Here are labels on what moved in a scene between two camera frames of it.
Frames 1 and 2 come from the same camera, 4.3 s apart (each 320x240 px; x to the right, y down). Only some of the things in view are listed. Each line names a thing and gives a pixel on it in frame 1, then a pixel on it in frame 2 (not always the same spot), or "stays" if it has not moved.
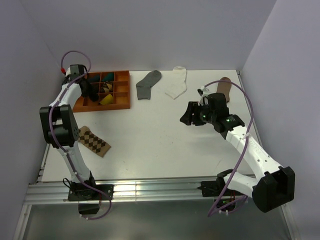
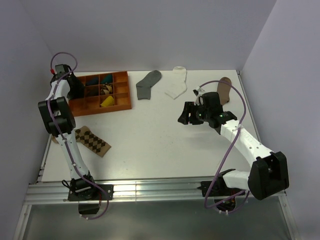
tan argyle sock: [92, 142] stays
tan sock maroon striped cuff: [224, 87] stays
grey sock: [143, 87] stays
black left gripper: [86, 93] → [79, 87]
